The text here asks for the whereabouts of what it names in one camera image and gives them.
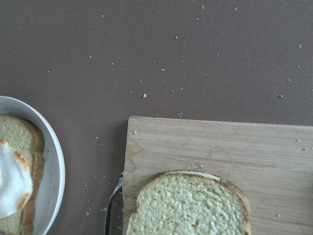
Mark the white round plate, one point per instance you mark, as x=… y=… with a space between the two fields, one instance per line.
x=51 y=189

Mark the plastic fried egg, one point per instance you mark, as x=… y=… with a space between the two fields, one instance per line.
x=16 y=185

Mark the plain bread slice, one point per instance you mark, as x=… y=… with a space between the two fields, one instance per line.
x=186 y=202

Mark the bread slice with egg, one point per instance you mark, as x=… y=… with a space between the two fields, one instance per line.
x=28 y=139

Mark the wooden cutting board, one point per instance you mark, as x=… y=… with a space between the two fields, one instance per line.
x=271 y=163

